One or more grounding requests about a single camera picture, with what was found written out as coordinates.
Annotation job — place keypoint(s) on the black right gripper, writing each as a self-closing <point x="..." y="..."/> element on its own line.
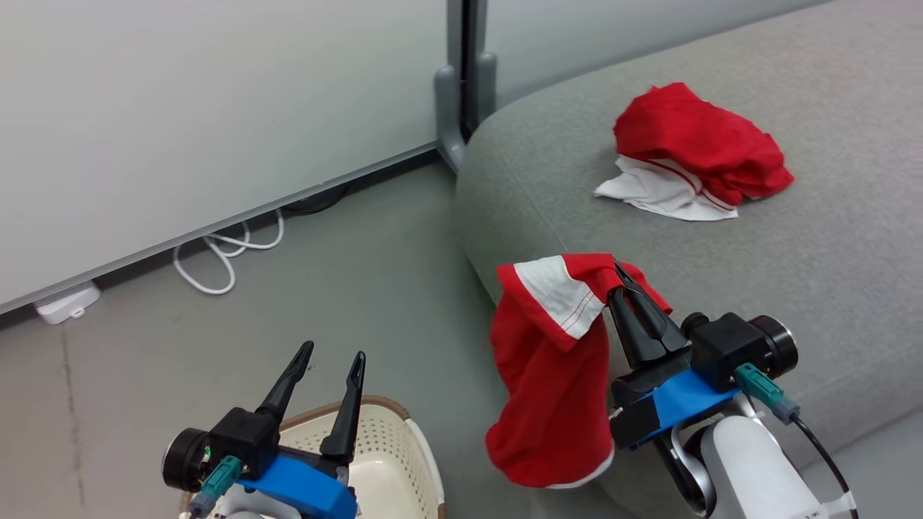
<point x="725" y="346"/>

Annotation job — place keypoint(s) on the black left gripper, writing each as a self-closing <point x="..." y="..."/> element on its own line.
<point x="241" y="440"/>

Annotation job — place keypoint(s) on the red garment white panel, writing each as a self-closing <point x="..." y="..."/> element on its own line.
<point x="548" y="404"/>

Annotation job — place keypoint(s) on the red garment striped white trim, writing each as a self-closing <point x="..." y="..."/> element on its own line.
<point x="692" y="137"/>

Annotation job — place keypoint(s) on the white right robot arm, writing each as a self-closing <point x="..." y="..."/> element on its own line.
<point x="743" y="468"/>

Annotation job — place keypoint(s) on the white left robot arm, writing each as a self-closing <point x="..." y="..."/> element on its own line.
<point x="249" y="515"/>

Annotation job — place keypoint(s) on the cream perforated laundry basket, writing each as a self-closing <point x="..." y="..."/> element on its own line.
<point x="389" y="461"/>

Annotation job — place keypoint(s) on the grey fabric sofa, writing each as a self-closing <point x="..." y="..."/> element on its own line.
<point x="829" y="274"/>

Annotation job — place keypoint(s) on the white power adapter box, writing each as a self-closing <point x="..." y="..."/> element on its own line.
<point x="68" y="306"/>

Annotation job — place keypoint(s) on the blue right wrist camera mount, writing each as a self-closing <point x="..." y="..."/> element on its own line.
<point x="685" y="400"/>

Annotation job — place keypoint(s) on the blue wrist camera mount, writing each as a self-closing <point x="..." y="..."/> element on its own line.
<point x="685" y="400"/>
<point x="303" y="486"/>

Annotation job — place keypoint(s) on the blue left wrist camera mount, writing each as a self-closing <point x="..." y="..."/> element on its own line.
<point x="303" y="486"/>

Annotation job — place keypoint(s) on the grey partition base rail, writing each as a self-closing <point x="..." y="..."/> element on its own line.
<point x="216" y="227"/>

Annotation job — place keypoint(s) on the grey partition post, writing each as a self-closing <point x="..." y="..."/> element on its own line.
<point x="448" y="108"/>

